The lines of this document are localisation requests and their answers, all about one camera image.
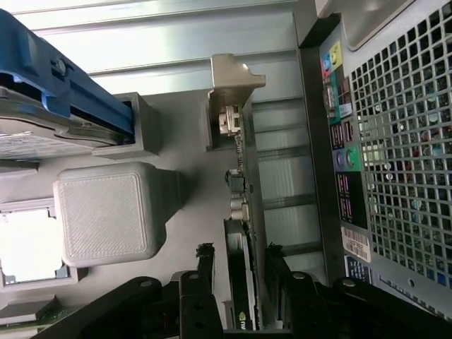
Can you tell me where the hard disk in blue carrier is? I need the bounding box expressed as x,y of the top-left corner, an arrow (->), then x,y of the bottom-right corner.
0,8 -> 138,160

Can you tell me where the blue printed sticker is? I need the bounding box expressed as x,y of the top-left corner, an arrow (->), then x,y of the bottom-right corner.
344,256 -> 374,287

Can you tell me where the grey perforated PC case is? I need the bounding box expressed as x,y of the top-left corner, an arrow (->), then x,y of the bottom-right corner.
298,0 -> 452,319

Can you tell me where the white barcode sticker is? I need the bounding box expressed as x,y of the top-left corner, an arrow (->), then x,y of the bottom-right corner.
340,225 -> 374,264

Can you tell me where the silver CPU chip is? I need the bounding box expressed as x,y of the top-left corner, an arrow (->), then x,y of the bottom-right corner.
0,208 -> 69,284

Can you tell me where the grey printed parts rack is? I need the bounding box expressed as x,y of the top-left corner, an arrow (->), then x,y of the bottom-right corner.
0,92 -> 271,339

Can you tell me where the green RAM stick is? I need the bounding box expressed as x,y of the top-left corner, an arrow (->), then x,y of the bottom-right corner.
20,304 -> 85,335

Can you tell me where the graphics card with metal bracket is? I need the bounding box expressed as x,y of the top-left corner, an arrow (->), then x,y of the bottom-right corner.
206,53 -> 269,333

